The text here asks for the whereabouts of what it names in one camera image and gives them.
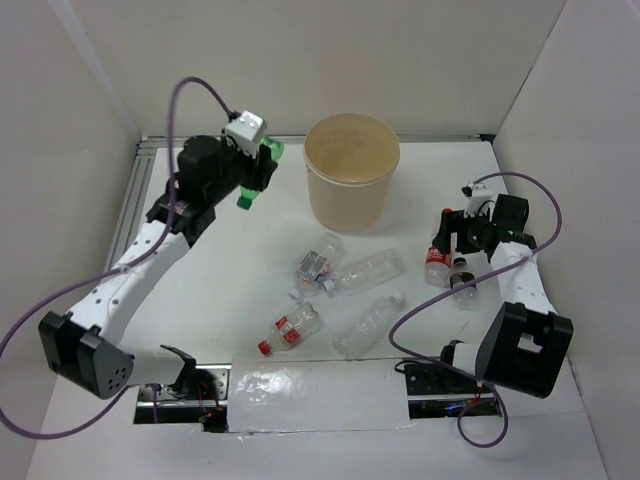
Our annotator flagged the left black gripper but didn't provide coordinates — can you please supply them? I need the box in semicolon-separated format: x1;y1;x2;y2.
208;126;279;204

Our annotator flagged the green plastic bottle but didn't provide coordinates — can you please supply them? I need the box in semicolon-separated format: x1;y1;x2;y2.
237;136;285;210

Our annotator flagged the black label small bottle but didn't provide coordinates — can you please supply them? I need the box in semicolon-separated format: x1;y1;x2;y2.
449;256;479;311

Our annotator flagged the blue label clear bottle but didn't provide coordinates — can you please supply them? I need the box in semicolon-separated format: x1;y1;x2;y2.
288;232;345;302

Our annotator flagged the red cap red label bottle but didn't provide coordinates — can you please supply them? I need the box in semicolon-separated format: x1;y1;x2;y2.
258;302;322;356

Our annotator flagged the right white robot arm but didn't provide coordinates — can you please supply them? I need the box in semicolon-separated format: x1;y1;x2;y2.
432;194;574;398

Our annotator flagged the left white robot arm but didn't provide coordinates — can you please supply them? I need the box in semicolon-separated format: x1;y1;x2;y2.
38;135;277;399

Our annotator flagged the beige round plastic bin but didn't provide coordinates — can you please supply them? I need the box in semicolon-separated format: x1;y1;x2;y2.
303;113;400;232

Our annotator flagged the clear bottle white cap upper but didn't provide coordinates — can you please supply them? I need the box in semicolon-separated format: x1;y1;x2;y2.
322;248;405;297

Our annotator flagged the clear bottle white cap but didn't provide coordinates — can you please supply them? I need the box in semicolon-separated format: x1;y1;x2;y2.
322;248;405;297
331;293;405;360

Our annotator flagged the clear bottle white cap lower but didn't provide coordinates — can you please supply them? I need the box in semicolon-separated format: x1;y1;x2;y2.
331;293;405;360

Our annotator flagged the white taped cover sheet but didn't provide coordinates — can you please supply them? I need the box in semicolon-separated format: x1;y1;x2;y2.
227;360;412;433

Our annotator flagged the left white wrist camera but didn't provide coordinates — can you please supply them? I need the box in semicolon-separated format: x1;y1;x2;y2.
222;111;267;158

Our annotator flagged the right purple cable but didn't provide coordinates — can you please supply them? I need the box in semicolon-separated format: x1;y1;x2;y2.
388;171;561;449

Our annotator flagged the purple cable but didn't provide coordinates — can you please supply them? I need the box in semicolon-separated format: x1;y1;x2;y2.
388;171;561;449
0;76;241;441

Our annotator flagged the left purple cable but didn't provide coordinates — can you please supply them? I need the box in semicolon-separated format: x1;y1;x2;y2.
0;76;241;441

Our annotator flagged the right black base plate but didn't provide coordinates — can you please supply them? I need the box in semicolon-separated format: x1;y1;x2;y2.
394;360;501;420

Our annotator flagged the left metal base mount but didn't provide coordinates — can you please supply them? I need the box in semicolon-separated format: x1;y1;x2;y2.
133;364;232;433

